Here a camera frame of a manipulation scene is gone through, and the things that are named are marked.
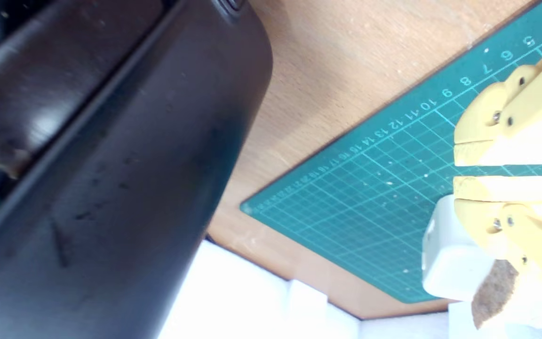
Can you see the brown bread slice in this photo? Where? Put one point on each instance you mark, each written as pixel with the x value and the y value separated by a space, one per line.
pixel 492 292

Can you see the black two-slot toaster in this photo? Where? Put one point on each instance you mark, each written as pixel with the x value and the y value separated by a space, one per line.
pixel 134 165

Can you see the white block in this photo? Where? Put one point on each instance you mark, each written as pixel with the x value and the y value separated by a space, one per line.
pixel 450 263

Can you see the green cutting mat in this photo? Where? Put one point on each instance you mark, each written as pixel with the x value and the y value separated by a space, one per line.
pixel 370 188

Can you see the white wall clip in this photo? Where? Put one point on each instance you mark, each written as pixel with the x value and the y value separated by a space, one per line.
pixel 459 322
pixel 306 301

